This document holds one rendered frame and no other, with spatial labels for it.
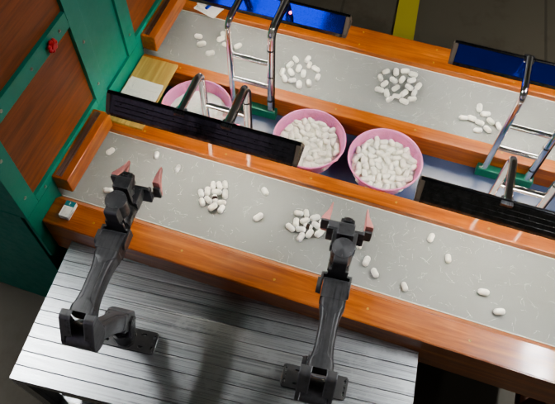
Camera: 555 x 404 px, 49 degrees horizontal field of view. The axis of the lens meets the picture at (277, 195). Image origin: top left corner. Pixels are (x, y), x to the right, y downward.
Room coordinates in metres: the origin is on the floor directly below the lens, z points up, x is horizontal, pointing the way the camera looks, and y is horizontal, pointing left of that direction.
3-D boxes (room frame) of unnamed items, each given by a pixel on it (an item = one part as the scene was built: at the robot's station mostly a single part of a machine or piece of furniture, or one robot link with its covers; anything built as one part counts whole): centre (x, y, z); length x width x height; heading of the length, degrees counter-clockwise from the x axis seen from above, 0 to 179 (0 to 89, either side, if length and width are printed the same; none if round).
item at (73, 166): (1.20, 0.67, 0.83); 0.30 x 0.06 x 0.07; 163
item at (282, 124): (1.32, -0.11, 0.72); 0.27 x 0.27 x 0.10
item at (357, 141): (1.24, -0.38, 0.72); 0.27 x 0.27 x 0.10
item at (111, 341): (0.60, 0.46, 0.71); 0.20 x 0.07 x 0.08; 78
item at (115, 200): (0.77, 0.43, 1.12); 0.12 x 0.09 x 0.12; 168
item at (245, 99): (1.21, 0.20, 0.90); 0.20 x 0.19 x 0.45; 73
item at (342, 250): (0.65, -0.16, 1.12); 0.12 x 0.09 x 0.12; 168
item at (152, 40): (1.85, 0.47, 0.83); 0.30 x 0.06 x 0.07; 163
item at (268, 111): (1.59, 0.08, 0.90); 0.20 x 0.19 x 0.45; 73
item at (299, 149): (1.13, 0.23, 1.08); 0.62 x 0.08 x 0.07; 73
